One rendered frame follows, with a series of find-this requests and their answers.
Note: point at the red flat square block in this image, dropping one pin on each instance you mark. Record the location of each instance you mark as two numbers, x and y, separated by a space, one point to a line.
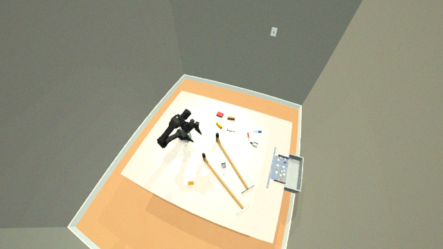
219 114

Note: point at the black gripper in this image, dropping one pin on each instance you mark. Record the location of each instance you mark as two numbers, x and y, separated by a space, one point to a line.
185 135

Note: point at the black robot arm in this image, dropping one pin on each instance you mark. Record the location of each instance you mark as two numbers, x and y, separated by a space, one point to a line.
175 122

